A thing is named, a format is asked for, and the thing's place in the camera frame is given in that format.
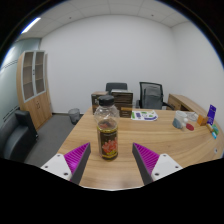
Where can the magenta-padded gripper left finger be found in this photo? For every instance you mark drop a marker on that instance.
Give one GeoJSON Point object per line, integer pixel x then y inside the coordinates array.
{"type": "Point", "coordinates": [77, 159]}

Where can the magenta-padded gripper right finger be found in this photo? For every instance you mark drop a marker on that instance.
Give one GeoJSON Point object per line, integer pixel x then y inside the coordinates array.
{"type": "Point", "coordinates": [146, 159]}

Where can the clear bottle with dark label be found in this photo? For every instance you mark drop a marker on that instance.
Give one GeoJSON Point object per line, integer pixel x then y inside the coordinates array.
{"type": "Point", "coordinates": [107, 140]}

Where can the grey waste bin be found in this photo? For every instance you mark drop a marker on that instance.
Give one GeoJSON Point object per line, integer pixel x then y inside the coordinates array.
{"type": "Point", "coordinates": [74, 116]}

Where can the white green purple leaflet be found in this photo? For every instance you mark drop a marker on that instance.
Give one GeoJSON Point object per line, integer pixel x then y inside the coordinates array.
{"type": "Point", "coordinates": [144, 115]}

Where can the white and grey mug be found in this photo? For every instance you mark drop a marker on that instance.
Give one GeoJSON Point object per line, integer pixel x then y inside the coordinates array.
{"type": "Point", "coordinates": [180, 120]}

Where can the small brown box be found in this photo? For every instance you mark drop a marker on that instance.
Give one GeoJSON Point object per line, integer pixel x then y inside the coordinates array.
{"type": "Point", "coordinates": [94, 100]}

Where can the grey mesh office chair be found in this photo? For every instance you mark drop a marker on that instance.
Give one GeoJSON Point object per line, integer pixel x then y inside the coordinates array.
{"type": "Point", "coordinates": [152, 96]}

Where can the black leather armchair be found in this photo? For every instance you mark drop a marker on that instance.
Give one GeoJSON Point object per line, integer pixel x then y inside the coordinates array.
{"type": "Point", "coordinates": [16, 138]}

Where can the large dark brown box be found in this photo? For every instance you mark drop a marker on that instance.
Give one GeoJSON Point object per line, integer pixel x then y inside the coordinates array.
{"type": "Point", "coordinates": [122, 98]}

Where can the wooden cabinet with glass doors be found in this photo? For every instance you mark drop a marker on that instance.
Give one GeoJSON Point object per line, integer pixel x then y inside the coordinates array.
{"type": "Point", "coordinates": [36, 106]}

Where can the wooden side desk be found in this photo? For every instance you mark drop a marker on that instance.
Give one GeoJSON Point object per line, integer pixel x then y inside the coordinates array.
{"type": "Point", "coordinates": [183, 101]}

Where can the small tan box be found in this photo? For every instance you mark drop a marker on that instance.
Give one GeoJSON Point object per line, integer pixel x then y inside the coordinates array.
{"type": "Point", "coordinates": [209, 128]}

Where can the small blue packet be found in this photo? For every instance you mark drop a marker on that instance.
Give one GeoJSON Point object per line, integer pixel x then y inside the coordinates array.
{"type": "Point", "coordinates": [214, 135]}

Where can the green flat box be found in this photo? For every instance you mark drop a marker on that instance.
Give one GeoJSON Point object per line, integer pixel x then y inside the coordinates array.
{"type": "Point", "coordinates": [215, 129]}

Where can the black office chair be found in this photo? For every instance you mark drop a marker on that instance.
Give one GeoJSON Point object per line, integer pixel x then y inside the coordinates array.
{"type": "Point", "coordinates": [116, 86]}

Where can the purple standing card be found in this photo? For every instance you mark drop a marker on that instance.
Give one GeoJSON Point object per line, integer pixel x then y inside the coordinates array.
{"type": "Point", "coordinates": [211, 114]}

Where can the rectangular ceiling light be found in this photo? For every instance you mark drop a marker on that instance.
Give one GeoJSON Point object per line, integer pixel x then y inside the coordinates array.
{"type": "Point", "coordinates": [30, 25]}

